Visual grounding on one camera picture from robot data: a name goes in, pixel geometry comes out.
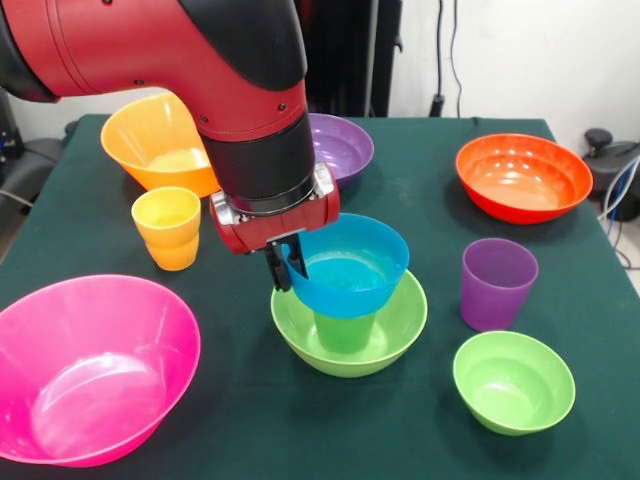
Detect purple plastic cup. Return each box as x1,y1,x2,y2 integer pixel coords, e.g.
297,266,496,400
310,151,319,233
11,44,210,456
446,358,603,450
460,237,540,333

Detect black equipment case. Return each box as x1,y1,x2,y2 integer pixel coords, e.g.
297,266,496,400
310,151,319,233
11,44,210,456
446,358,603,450
0,97,22,162

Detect large pink plastic bowl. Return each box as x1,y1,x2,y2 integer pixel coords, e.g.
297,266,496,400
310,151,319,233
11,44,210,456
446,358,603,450
0,273,203,469

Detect blue plastic bowl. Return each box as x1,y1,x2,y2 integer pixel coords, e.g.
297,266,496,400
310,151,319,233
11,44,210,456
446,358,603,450
287,212,411,320

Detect black cable with plug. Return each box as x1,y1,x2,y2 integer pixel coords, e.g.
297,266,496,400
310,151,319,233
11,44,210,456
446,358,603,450
430,0,447,119

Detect small green plastic bowl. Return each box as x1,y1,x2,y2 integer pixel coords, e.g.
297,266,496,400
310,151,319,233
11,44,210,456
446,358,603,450
452,330,577,437

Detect thin black wall cable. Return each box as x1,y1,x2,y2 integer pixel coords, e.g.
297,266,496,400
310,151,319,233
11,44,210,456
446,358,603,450
449,0,465,119

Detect orange plastic bowl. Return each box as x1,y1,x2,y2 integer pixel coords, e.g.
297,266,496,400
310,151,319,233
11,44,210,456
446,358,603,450
100,92,222,200

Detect purple plastic bowl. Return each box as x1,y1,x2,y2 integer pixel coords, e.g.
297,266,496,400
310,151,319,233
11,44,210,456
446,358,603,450
308,112,376,191

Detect red plastic bowl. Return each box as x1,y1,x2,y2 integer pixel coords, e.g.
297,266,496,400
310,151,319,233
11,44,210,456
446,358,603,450
455,132,595,225

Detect black pedestal leg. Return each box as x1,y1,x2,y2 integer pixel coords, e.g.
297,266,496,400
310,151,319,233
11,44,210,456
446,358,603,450
0,137,69,202
574,128,640,224

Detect large green plastic bowl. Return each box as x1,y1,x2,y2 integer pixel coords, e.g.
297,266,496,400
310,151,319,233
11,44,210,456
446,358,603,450
270,269,429,379

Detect grey floor cable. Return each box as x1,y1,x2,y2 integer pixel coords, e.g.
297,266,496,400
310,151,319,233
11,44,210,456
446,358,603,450
0,188,34,208

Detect green plastic cup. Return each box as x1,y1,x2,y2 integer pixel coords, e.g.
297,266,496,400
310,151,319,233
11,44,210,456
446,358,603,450
313,307,376,355

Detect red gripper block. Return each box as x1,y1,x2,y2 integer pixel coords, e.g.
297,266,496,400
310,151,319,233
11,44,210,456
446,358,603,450
214,164,343,293

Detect tangle of floor cables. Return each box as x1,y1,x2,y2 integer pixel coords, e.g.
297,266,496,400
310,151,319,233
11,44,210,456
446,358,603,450
597,154,640,267

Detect dark green table cloth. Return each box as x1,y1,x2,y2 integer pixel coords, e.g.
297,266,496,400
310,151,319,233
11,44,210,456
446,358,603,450
0,113,640,480

